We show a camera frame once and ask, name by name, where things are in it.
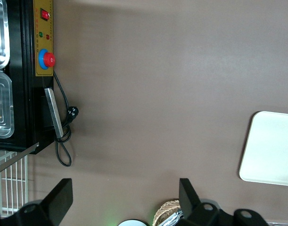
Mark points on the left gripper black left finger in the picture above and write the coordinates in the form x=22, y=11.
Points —
x=61, y=195

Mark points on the aluminium foil container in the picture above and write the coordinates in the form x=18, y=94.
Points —
x=173, y=219

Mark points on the stainless steel tray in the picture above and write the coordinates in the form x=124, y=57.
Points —
x=2, y=99
x=0, y=35

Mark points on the yellow control panel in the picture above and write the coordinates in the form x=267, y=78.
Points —
x=50, y=28

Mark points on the beige plastic tray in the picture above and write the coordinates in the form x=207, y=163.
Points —
x=271, y=148

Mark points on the black tabletop sealing machine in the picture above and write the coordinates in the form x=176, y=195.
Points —
x=18, y=94

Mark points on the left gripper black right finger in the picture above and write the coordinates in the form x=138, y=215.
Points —
x=188, y=197

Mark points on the flat metal bar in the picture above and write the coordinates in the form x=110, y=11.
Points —
x=16, y=157

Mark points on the light wicker basket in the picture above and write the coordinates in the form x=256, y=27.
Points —
x=165, y=208

